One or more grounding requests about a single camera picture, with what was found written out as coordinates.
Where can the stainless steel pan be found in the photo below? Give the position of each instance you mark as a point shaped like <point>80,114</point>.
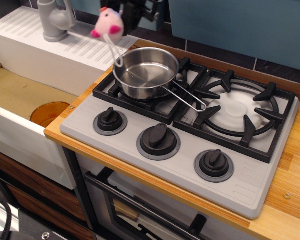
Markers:
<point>150,73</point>

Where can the black right burner grate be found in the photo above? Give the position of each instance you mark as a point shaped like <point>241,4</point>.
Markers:
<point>245,116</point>

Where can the pink stuffed pig toy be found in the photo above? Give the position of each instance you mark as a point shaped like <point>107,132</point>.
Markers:
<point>109,29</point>

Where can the grey toy faucet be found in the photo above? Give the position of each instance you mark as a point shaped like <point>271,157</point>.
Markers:
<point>55,22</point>

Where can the black right stove knob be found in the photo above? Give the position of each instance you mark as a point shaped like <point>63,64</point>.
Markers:
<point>214,166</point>

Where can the toy oven door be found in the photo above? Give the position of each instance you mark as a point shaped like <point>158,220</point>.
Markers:
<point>133,211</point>

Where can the black middle stove knob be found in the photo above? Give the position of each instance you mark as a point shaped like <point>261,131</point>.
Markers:
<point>158,143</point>

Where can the wooden drawer cabinet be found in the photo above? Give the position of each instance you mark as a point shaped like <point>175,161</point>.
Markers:
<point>51,202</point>

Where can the black stove knob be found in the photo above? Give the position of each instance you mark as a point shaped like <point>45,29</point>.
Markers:
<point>214,166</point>
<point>110,122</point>
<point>158,143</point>

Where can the black burner grate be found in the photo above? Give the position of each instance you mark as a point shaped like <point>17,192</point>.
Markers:
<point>163,109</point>
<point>245,116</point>

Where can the black left stove knob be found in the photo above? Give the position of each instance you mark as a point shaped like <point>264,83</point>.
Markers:
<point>110,122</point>

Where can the black left burner grate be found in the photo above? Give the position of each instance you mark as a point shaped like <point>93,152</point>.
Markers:
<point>163,109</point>

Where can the white toy sink unit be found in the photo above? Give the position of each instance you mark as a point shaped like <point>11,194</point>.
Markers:
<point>35,72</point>

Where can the grey toy stove top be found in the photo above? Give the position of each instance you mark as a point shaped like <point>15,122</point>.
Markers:
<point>244,193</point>

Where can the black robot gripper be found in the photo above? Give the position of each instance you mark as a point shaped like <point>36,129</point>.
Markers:
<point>134,11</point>

